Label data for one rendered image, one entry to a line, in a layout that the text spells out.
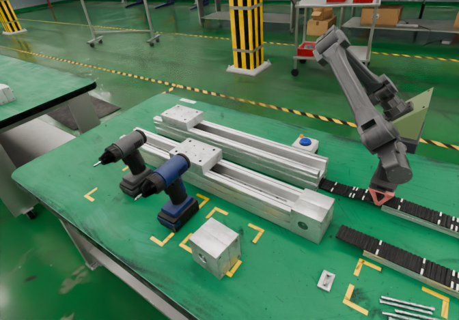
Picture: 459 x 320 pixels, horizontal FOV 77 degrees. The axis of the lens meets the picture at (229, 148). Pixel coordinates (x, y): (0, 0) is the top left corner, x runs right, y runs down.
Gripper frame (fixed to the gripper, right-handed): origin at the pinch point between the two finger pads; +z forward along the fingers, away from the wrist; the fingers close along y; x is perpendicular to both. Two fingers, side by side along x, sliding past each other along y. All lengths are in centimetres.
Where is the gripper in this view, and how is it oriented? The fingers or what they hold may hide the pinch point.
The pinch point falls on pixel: (380, 198)
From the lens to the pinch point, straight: 102.7
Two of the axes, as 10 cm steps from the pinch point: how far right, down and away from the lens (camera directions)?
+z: 0.9, 8.2, 5.7
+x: 8.0, 2.8, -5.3
